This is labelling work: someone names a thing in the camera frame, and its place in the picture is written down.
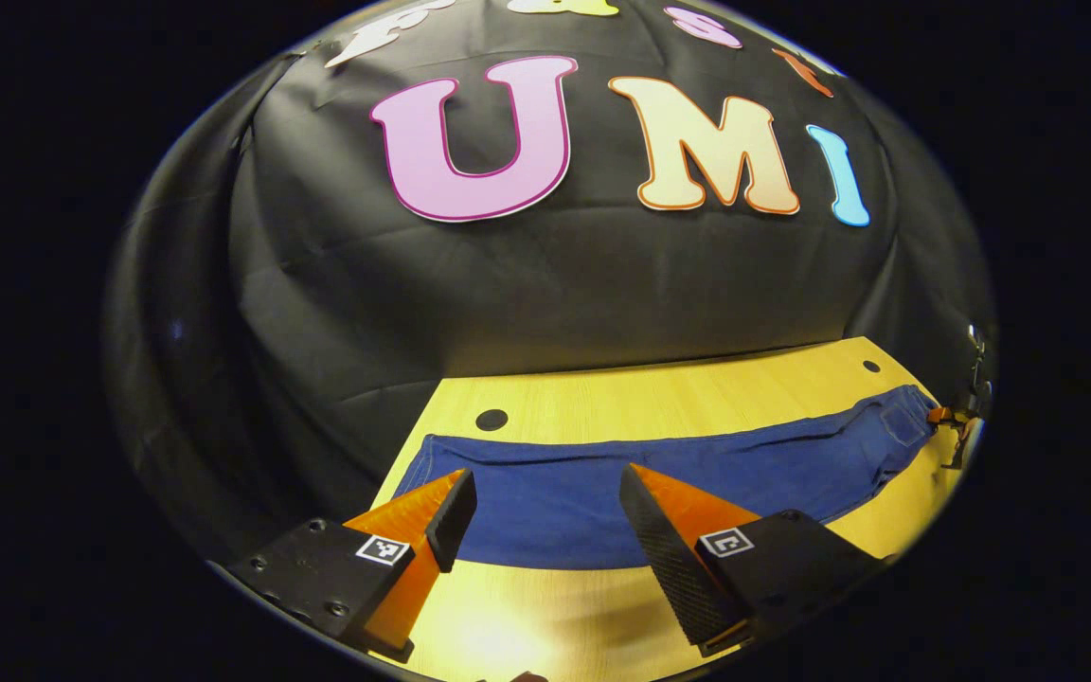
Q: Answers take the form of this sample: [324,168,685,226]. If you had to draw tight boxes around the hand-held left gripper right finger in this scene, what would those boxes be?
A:
[618,463,889,657]

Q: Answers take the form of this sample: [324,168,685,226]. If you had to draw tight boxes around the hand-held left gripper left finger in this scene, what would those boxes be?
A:
[225,468,478,663]

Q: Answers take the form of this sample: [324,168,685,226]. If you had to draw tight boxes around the blue denim jeans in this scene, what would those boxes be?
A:
[394,384,940,571]

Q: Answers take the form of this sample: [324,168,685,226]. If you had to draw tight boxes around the black backdrop cloth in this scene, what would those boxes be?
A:
[102,0,996,569]

